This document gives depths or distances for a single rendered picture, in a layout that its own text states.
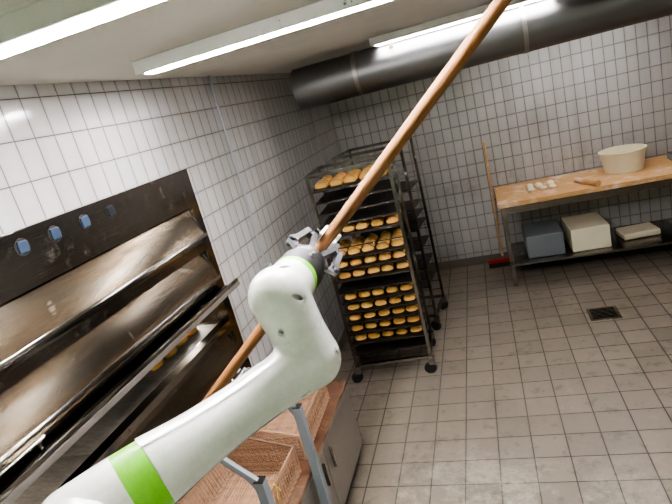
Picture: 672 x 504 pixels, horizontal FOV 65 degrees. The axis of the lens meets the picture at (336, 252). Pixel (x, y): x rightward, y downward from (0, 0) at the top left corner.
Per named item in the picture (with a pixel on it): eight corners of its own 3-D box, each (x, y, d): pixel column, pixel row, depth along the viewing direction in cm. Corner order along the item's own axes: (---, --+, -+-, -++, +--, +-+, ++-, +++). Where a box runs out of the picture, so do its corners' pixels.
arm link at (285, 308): (281, 269, 84) (226, 291, 88) (315, 335, 87) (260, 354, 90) (306, 243, 97) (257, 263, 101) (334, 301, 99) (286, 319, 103)
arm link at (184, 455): (143, 449, 74) (130, 430, 84) (182, 513, 77) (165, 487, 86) (335, 316, 91) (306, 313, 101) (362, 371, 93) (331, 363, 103)
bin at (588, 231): (573, 252, 529) (570, 230, 522) (563, 238, 575) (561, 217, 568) (612, 246, 519) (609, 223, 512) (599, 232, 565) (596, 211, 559)
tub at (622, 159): (605, 178, 510) (603, 157, 504) (595, 170, 549) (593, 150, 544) (655, 169, 497) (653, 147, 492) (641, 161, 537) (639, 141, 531)
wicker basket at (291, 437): (222, 467, 279) (206, 423, 271) (259, 404, 331) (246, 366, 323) (307, 461, 266) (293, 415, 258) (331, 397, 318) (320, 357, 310)
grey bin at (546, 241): (528, 259, 542) (525, 237, 535) (524, 244, 588) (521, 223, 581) (566, 253, 531) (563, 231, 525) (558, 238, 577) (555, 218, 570)
